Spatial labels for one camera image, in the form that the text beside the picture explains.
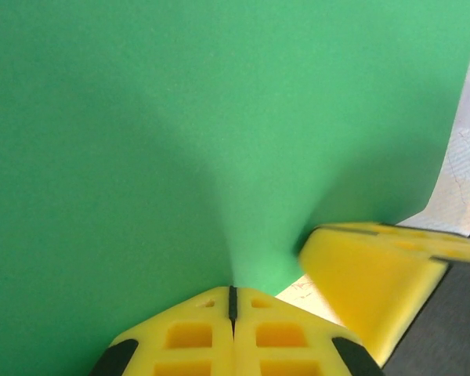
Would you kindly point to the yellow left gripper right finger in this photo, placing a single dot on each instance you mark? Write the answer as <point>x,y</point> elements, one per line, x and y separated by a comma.
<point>313,337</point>

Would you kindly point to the green paper sheet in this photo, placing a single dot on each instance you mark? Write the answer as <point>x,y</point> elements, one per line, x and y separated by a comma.
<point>180,117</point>

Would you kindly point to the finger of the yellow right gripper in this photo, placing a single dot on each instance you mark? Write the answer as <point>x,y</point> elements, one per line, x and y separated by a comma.
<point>368,286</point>

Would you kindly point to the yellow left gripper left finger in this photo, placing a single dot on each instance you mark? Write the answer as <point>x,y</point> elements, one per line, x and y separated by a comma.
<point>152,333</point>

